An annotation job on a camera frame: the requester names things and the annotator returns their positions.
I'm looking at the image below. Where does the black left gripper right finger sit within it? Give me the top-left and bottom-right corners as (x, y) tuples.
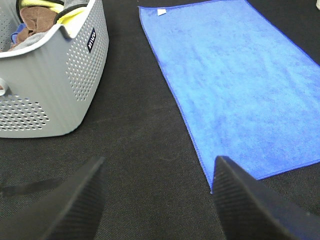
(212, 155), (320, 240)

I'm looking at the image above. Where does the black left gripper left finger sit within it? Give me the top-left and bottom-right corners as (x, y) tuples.
(0, 156), (105, 240)

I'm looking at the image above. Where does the blue microfiber towel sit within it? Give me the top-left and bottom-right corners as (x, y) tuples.
(139, 0), (320, 185)

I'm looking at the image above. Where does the grey perforated laundry basket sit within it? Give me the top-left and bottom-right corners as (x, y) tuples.
(0, 0), (109, 138)

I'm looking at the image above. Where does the grey towel in basket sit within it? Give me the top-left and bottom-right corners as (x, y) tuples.
(9, 32), (47, 51)

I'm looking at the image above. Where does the yellow towel in basket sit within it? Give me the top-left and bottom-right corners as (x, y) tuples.
(16, 0), (90, 38)

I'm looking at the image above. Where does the brown towel in basket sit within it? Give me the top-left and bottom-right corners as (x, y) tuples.
(11, 6), (57, 46)

